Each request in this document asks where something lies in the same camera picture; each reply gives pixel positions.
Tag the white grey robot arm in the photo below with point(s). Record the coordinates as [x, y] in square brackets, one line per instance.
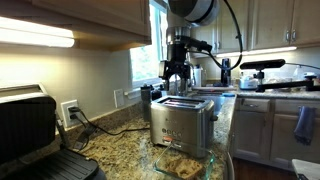
[196, 10]

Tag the clear glass baking dish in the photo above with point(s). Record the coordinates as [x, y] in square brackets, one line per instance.
[210, 166]

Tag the short black bottle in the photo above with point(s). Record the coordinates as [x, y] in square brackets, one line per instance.
[156, 94]

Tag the tall grey tumbler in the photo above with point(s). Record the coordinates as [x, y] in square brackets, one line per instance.
[146, 106]

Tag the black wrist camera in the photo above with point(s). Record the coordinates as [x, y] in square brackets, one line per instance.
[201, 45]

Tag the silver kettle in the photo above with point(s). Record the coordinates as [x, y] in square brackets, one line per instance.
[248, 83]

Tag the black toaster lever knob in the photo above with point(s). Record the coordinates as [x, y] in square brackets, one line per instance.
[213, 117]

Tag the white blank wall plate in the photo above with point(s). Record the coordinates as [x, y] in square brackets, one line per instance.
[119, 98]

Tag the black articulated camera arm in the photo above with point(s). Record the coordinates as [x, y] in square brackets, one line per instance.
[286, 85]

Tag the white wall outlet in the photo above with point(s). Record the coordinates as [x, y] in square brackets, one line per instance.
[65, 116]

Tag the brown bread slice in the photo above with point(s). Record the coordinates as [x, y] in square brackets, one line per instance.
[185, 168]

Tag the beige cabinets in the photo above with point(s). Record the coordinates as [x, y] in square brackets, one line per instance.
[273, 26]
[250, 133]

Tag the white cart top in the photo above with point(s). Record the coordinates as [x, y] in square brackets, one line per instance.
[306, 170]

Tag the beige upper cabinets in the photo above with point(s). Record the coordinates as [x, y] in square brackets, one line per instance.
[273, 26]

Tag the blue hanging towel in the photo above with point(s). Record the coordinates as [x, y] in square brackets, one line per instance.
[305, 126]

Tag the wooden upper cabinet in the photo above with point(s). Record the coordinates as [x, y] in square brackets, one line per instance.
[100, 16]

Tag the under-cabinet light strip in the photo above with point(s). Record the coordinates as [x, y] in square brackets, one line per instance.
[33, 35]
[273, 50]

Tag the black stereo camera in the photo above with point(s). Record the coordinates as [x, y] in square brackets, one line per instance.
[263, 64]

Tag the black soda maker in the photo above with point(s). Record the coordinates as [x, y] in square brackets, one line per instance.
[226, 76]

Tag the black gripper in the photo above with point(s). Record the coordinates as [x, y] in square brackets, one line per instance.
[178, 56]

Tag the stainless steel toaster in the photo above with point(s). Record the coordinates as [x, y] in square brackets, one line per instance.
[186, 130]

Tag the black panini grill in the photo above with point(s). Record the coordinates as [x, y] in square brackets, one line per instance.
[26, 126]

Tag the beige lower cabinets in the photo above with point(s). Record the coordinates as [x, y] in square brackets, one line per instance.
[250, 133]

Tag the white paper towel roll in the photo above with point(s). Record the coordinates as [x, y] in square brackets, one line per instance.
[198, 76]

